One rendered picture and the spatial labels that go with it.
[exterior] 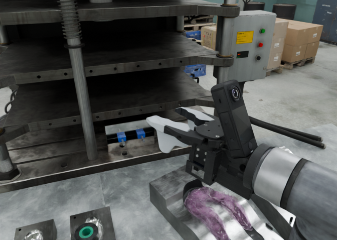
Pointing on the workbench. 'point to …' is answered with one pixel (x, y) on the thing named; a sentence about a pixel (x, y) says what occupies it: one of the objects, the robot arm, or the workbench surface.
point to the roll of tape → (86, 229)
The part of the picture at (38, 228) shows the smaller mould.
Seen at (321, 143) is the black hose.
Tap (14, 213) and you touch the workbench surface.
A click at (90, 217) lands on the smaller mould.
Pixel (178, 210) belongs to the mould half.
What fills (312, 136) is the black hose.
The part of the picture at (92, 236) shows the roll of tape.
